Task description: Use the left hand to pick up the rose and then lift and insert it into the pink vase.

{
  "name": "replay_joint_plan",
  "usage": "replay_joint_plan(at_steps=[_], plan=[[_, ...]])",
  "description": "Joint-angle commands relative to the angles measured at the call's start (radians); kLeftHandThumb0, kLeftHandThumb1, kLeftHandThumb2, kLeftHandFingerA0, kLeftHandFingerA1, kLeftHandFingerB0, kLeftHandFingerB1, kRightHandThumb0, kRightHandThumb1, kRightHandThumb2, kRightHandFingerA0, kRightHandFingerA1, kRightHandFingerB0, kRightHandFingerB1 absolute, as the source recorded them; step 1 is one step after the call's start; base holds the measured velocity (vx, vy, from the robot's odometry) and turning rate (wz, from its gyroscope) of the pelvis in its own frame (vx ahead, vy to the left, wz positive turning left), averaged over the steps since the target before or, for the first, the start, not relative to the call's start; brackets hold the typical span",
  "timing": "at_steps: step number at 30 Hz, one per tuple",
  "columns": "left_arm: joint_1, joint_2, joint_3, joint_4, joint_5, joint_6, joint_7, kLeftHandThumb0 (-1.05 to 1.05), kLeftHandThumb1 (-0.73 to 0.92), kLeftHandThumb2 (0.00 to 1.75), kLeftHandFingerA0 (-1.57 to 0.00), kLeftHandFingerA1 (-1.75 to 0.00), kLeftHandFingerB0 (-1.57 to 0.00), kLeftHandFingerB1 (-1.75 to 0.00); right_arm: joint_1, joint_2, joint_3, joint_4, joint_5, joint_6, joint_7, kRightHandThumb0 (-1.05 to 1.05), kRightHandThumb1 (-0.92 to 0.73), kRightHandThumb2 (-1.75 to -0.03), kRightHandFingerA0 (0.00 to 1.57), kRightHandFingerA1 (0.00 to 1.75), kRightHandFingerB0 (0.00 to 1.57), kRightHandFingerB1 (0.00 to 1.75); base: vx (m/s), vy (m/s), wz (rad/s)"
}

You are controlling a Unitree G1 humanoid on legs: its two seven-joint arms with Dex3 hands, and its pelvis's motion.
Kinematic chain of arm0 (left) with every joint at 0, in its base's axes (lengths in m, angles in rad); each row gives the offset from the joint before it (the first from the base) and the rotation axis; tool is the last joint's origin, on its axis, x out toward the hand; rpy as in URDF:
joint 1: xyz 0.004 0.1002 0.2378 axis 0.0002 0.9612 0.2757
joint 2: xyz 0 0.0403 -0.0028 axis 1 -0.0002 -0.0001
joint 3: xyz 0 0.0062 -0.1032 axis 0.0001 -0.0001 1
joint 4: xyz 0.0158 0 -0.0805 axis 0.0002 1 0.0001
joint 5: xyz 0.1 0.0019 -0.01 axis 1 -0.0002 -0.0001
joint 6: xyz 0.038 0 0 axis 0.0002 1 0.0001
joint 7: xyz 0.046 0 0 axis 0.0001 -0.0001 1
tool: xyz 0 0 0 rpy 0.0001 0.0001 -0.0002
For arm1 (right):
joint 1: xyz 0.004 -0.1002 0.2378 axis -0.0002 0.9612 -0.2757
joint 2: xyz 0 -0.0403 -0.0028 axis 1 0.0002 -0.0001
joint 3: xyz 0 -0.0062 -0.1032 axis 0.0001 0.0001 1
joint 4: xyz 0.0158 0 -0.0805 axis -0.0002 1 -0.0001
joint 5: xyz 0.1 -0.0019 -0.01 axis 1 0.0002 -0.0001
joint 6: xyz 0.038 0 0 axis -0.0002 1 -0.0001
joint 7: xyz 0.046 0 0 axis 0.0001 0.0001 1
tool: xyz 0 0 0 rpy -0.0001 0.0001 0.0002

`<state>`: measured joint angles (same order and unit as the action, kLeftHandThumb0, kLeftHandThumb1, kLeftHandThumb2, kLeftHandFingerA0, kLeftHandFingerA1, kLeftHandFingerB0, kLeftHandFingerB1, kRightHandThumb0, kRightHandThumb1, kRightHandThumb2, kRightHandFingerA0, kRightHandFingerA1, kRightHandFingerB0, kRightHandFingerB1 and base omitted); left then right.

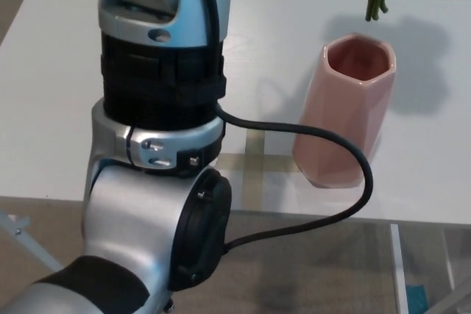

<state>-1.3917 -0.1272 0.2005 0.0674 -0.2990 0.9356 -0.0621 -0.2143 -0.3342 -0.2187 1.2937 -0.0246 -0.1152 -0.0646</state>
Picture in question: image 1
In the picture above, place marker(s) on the grey metal stand leg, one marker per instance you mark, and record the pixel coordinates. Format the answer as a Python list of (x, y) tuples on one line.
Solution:
[(25, 237)]

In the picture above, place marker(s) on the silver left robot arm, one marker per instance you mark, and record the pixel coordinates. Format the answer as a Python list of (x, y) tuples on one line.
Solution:
[(147, 200)]

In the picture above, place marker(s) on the white table leg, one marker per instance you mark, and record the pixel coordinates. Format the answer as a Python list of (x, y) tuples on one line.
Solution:
[(399, 273), (448, 259)]

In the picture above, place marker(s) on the pink hexagonal ceramic vase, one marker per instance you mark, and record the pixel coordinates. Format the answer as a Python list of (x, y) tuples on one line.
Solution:
[(342, 126)]

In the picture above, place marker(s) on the beige tape strip short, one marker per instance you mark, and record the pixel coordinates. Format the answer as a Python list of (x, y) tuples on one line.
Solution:
[(257, 163)]

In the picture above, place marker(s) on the teal floor tape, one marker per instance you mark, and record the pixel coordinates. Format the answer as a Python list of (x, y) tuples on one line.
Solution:
[(416, 299)]

